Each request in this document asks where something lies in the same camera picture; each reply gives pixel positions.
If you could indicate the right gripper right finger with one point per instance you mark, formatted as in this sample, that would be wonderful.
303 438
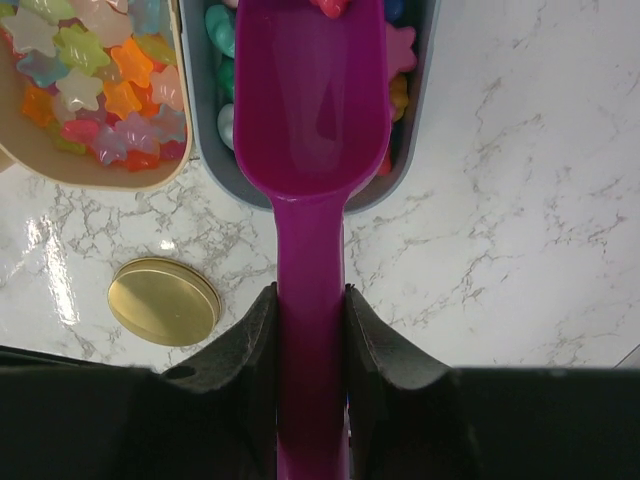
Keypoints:
413 417

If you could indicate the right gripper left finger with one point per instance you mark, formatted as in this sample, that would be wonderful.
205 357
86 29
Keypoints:
212 416

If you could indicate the magenta plastic scoop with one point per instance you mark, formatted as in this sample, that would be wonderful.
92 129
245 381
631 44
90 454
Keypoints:
311 125

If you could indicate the gold metal lid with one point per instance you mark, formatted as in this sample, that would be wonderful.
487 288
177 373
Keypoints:
164 302

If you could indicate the tan tray of translucent stars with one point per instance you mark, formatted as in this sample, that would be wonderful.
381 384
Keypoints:
93 93

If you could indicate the grey tray of colourful stars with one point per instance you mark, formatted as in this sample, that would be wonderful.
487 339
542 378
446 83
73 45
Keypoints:
206 97

